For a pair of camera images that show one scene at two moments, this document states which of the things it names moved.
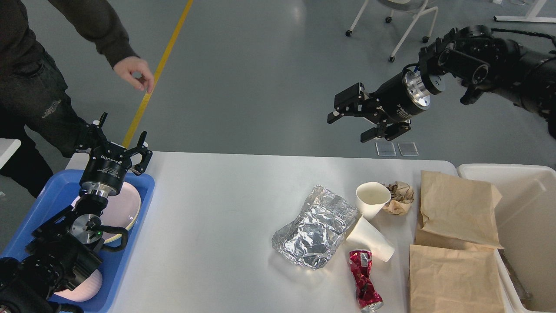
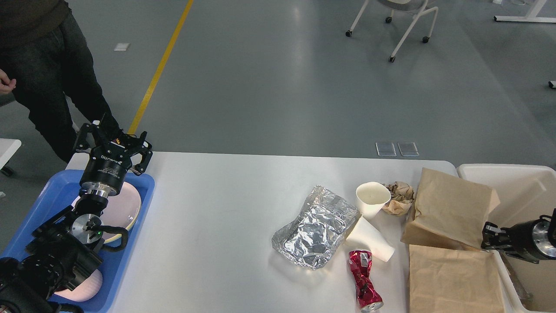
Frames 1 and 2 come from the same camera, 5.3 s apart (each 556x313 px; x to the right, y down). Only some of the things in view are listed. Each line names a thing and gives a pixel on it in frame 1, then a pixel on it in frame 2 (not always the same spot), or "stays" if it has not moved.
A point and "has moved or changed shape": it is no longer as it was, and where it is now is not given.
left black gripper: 104,172 stays
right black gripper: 404,95 → 530,240
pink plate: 122,209 stays
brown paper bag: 455,279 stays
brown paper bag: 460,207 has moved or changed shape
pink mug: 88,289 stays
